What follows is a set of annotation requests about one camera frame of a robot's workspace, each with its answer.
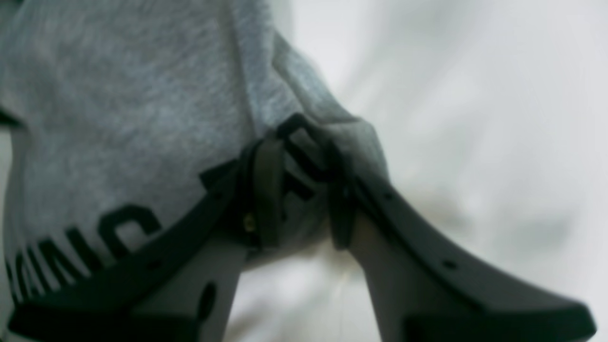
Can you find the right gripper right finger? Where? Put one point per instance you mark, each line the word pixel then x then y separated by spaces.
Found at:
pixel 425 288

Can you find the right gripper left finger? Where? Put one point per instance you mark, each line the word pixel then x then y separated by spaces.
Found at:
pixel 179 288

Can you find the grey T-shirt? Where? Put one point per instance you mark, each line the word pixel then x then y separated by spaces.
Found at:
pixel 117 107

